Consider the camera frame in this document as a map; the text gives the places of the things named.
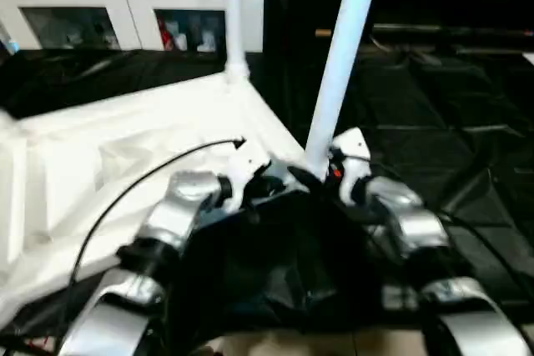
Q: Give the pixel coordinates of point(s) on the white flat board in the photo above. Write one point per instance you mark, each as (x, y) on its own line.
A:
(529, 58)

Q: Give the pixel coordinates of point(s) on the white plastic table leg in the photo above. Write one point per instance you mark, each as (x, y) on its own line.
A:
(6, 118)
(234, 18)
(346, 47)

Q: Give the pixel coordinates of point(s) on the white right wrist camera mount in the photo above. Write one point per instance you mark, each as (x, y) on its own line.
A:
(352, 151)

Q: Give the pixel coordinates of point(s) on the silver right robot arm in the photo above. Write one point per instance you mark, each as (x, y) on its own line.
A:
(409, 214)

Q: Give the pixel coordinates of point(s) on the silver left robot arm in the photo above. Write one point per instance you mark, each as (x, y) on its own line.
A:
(179, 206)

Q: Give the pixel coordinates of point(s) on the red white bottle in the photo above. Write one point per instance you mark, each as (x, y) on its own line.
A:
(167, 35)

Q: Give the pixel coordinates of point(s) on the white plastic table top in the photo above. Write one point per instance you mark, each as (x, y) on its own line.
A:
(104, 143)

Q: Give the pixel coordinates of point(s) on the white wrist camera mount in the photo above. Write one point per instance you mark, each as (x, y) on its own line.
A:
(246, 168)
(352, 151)

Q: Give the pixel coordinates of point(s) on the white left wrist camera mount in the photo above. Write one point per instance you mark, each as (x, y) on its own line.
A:
(246, 168)

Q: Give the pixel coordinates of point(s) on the black plastic mat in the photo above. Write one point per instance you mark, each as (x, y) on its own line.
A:
(438, 114)

